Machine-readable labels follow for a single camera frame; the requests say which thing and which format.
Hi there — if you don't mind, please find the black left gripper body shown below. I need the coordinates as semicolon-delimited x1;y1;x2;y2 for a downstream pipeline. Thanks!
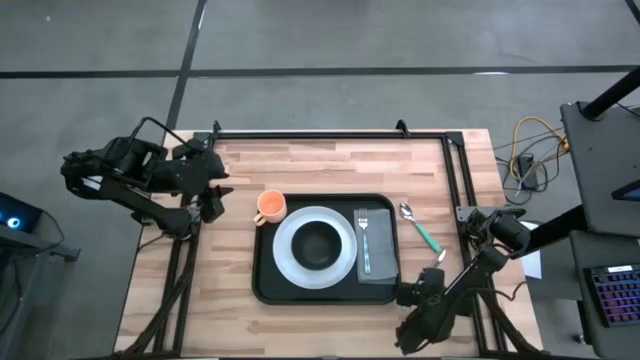
172;149;230;197

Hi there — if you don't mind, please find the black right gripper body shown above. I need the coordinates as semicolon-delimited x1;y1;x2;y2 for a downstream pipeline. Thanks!
397;269;446;307

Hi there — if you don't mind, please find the grey cloth napkin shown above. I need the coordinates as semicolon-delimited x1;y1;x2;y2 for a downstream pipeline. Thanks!
353;208;400;285

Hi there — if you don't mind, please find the fork with teal patterned handle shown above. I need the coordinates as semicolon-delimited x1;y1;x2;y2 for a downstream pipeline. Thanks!
357;208;373;275

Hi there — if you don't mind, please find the white round plate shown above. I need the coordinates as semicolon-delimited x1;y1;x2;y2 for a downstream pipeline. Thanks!
272;205;359;290

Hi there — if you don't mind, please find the black round bowl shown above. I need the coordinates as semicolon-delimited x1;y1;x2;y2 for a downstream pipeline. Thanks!
291;220;344;271

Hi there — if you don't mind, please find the black rectangular plastic tray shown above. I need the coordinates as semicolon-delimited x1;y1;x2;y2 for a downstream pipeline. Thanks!
251;193;403;306

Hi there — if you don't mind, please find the pale orange mug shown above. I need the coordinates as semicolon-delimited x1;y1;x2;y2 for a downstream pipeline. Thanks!
252;189;288;227

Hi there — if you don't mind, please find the white paper sheet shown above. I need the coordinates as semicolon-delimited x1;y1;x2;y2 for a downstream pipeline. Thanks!
519;222;544;280

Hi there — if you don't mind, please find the black diagonal strut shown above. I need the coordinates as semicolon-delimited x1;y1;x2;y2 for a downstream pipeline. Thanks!
524;204;589;256

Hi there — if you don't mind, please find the black power adapter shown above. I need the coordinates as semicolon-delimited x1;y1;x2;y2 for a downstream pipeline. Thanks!
516;153;540;191

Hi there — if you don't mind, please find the dark low desk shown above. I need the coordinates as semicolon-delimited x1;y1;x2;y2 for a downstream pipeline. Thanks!
569;229;640;360

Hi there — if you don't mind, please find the black device with blue light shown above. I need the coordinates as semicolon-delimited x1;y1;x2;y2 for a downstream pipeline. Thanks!
0;192;44;234

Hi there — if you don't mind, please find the backlit computer keyboard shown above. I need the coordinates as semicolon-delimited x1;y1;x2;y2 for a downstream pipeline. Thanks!
583;264;640;329

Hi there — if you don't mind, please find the dark grey desk top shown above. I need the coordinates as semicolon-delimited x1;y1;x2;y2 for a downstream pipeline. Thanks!
559;102;640;236

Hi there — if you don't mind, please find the black monitor pole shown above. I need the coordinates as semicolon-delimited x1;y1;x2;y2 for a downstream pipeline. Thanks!
582;67;640;121

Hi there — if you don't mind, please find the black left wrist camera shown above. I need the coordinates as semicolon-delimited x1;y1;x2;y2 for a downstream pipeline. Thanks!
172;138;207;160

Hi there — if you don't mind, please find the spoon with teal handle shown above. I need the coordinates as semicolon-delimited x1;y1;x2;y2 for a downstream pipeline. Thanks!
398;202;443;254

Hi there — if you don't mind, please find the black aluminium table frame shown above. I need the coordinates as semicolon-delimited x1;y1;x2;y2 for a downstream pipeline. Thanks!
117;119;544;359

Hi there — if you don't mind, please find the yellow cable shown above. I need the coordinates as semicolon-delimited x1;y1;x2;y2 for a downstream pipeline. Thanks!
509;115;571;182

